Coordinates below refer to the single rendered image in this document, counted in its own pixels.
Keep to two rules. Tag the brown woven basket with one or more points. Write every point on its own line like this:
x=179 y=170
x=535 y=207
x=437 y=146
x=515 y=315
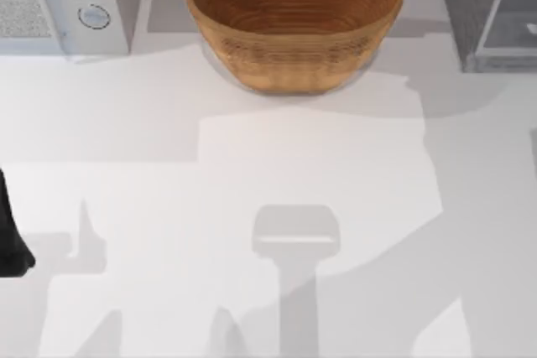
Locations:
x=293 y=18

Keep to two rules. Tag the pale microwave oven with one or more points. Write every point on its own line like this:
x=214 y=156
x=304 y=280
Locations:
x=63 y=6

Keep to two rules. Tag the round microwave knob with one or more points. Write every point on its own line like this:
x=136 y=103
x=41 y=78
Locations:
x=94 y=16

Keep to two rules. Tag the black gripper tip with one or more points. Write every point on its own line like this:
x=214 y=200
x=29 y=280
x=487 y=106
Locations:
x=10 y=240

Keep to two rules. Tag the grey cabinet with dark inside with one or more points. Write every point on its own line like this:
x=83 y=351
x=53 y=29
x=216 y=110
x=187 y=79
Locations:
x=470 y=6

